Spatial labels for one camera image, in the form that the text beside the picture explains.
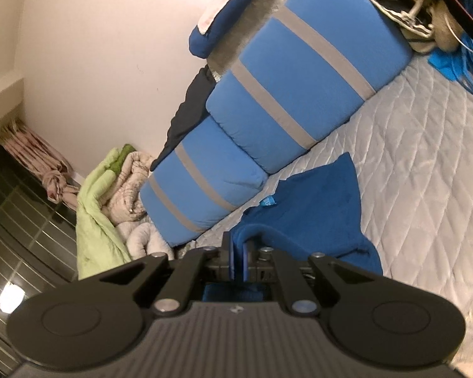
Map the dark window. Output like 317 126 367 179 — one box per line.
0 142 80 378

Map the blue pillow with grey stripes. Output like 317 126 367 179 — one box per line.
139 116 267 247
205 0 413 175

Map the light green blanket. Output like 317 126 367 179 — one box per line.
76 146 137 281

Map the light blue cloth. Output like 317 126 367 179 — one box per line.
428 48 466 84

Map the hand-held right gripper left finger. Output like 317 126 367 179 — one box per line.
98 231 237 316

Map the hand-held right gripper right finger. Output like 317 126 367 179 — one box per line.
241 240 376 316

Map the pink tied curtain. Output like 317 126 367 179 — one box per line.
0 121 80 212

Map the dark navy garment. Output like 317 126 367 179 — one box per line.
150 65 218 173

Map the white quilted comforter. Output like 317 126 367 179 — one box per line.
116 220 175 261

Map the pink white cloth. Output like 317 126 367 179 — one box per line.
197 0 258 35

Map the grey fuzzy blanket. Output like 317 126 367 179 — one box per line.
207 0 324 82

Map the beige fuzzy blanket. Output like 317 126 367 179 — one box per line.
108 151 159 226

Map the navy blue blanket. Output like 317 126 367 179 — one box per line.
188 0 297 58

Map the grey quilted bedspread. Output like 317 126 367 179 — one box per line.
187 52 473 365

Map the blue sweatshirt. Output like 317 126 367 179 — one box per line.
199 152 384 304

